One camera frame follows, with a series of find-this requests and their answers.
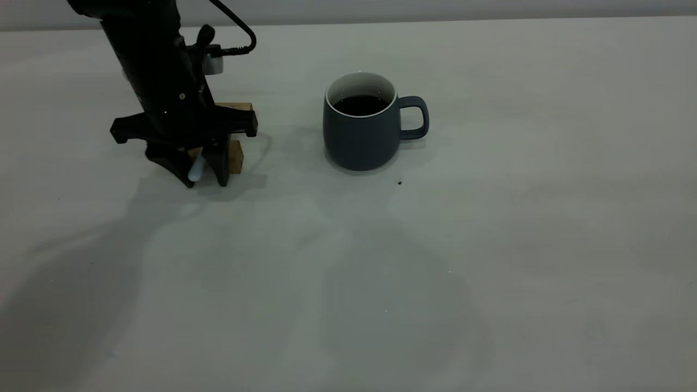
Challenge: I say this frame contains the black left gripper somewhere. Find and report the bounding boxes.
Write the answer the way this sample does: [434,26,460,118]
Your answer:
[111,91,259,189]

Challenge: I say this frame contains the dark grey ceramic mug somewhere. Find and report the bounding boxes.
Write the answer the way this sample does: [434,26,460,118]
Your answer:
[322,71,430,172]

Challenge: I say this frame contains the arched wooden block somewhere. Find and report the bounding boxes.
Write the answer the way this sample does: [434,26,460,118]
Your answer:
[188,140,244,175]

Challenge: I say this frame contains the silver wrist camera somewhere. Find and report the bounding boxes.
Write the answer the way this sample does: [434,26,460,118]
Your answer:
[188,24,225,75]

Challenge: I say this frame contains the black camera cable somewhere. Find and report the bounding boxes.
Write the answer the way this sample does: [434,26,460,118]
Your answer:
[210,0,257,57]

